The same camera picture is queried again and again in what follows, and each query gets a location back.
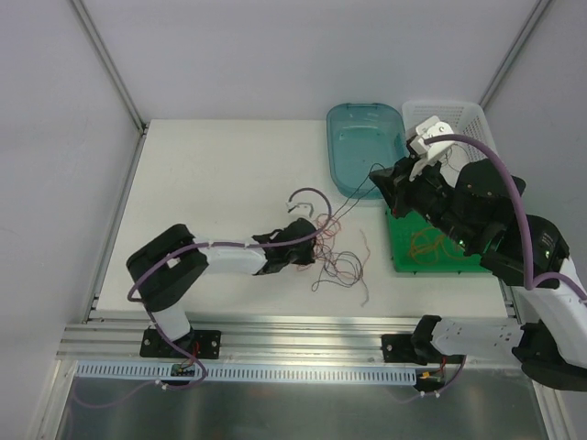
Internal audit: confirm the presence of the aluminium frame post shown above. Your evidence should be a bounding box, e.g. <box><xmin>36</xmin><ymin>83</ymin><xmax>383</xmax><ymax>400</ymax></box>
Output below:
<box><xmin>68</xmin><ymin>0</ymin><xmax>148</xmax><ymax>134</ymax></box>
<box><xmin>479</xmin><ymin>0</ymin><xmax>556</xmax><ymax>109</ymax></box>

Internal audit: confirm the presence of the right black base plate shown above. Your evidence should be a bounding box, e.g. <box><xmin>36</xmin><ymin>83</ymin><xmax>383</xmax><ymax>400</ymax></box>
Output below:
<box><xmin>381</xmin><ymin>334</ymin><xmax>416</xmax><ymax>364</ymax></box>

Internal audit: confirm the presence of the left aluminium frame post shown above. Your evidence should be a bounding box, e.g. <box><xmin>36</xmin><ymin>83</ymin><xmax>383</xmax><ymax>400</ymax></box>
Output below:
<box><xmin>68</xmin><ymin>0</ymin><xmax>148</xmax><ymax>134</ymax></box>

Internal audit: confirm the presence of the white perforated plastic basket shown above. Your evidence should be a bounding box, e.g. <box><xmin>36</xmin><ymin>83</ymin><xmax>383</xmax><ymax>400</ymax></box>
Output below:
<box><xmin>402</xmin><ymin>100</ymin><xmax>497</xmax><ymax>186</ymax></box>

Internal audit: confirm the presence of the green plastic tray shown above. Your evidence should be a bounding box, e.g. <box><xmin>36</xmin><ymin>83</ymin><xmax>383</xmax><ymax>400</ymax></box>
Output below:
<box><xmin>385</xmin><ymin>208</ymin><xmax>488</xmax><ymax>274</ymax></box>

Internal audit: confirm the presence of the orange red thin cable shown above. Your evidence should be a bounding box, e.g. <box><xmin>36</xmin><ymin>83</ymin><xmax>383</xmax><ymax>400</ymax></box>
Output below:
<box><xmin>293</xmin><ymin>217</ymin><xmax>372</xmax><ymax>307</ymax></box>

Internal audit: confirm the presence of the white slotted cable duct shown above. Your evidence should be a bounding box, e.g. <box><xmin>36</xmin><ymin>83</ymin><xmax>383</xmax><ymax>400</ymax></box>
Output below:
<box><xmin>76</xmin><ymin>361</ymin><xmax>416</xmax><ymax>386</ymax></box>

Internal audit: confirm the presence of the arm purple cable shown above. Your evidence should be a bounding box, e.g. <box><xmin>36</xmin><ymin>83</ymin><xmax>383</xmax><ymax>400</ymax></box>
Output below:
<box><xmin>127</xmin><ymin>187</ymin><xmax>334</xmax><ymax>368</ymax></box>
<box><xmin>424</xmin><ymin>134</ymin><xmax>587</xmax><ymax>303</ymax></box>

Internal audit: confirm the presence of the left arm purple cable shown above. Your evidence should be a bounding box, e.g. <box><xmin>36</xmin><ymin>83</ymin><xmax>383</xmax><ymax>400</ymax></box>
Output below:
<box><xmin>127</xmin><ymin>187</ymin><xmax>334</xmax><ymax>368</ymax></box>

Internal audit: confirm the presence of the teal transparent plastic tub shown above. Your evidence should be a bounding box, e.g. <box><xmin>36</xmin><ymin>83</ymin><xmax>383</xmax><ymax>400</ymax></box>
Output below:
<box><xmin>327</xmin><ymin>103</ymin><xmax>407</xmax><ymax>200</ymax></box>

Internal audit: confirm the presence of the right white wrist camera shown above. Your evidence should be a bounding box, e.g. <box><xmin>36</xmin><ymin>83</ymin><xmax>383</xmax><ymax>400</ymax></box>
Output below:
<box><xmin>404</xmin><ymin>115</ymin><xmax>465</xmax><ymax>180</ymax></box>

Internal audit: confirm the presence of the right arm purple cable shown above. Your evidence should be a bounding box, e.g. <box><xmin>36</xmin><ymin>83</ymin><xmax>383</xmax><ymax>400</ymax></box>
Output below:
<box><xmin>424</xmin><ymin>134</ymin><xmax>587</xmax><ymax>303</ymax></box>

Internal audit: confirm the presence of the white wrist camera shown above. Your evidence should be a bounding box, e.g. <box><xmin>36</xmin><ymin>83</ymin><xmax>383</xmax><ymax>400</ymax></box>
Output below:
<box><xmin>286</xmin><ymin>202</ymin><xmax>315</xmax><ymax>220</ymax></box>
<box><xmin>404</xmin><ymin>115</ymin><xmax>465</xmax><ymax>180</ymax></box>

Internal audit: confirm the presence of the right aluminium frame post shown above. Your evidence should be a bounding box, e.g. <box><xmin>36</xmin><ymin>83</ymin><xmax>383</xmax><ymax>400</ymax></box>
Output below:
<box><xmin>479</xmin><ymin>0</ymin><xmax>556</xmax><ymax>109</ymax></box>

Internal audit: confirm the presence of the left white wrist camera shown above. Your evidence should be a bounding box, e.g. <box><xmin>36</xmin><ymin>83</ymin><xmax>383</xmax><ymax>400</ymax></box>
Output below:
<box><xmin>286</xmin><ymin>202</ymin><xmax>315</xmax><ymax>220</ymax></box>

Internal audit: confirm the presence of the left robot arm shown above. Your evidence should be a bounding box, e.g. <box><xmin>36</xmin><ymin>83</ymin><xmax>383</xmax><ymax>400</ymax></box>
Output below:
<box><xmin>126</xmin><ymin>218</ymin><xmax>316</xmax><ymax>357</ymax></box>

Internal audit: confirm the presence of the aluminium mounting rail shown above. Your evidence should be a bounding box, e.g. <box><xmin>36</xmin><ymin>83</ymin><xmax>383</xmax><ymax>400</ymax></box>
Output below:
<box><xmin>54</xmin><ymin>274</ymin><xmax>551</xmax><ymax>370</ymax></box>

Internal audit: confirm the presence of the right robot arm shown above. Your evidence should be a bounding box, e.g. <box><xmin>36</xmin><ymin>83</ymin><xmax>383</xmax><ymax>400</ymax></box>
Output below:
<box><xmin>369</xmin><ymin>157</ymin><xmax>586</xmax><ymax>391</ymax></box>

